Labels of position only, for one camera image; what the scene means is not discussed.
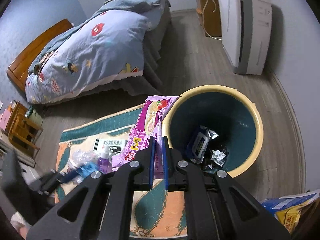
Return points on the wooden chair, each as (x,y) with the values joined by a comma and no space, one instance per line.
(22,130)

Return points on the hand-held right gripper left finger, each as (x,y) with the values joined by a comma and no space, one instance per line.
(151,162)

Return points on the small purple bottle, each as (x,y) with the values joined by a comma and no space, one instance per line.
(105,163)

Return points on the pink box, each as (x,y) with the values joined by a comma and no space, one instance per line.
(5,120)

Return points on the white air purifier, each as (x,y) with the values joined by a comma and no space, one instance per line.
(235,30)

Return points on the blue cardboard box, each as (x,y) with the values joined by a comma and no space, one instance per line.
(280,203)

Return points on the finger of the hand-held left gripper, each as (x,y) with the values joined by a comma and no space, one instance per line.
(66,177)

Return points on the purple snack wrapper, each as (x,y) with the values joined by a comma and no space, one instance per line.
(147,120)

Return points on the grey bed skirt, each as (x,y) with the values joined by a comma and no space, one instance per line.
(152,55)

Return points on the light blue printed blanket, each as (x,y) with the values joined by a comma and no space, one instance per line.
(95,55)

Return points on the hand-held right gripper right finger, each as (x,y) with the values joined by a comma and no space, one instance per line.
(165,162)

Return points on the teal and orange patterned rug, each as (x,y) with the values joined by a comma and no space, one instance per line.
(150,212)

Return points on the yellow rimmed teal trash bin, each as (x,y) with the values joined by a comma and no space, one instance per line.
(225,110)

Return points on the black and white medicine box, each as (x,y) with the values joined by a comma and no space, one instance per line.
(110,143)

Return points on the wooden headboard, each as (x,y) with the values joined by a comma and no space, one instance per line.
(30,52)

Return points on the light blue face mask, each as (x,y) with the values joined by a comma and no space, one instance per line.
(87,168)

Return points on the crumpled silver foil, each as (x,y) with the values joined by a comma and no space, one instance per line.
(217,156)

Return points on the white drawer cabinet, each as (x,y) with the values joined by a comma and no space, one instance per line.
(15,158)

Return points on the dark blue wet wipes pack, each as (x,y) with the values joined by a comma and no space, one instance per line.
(200,142)

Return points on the wooden cabinet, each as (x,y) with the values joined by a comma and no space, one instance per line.
(212,17)

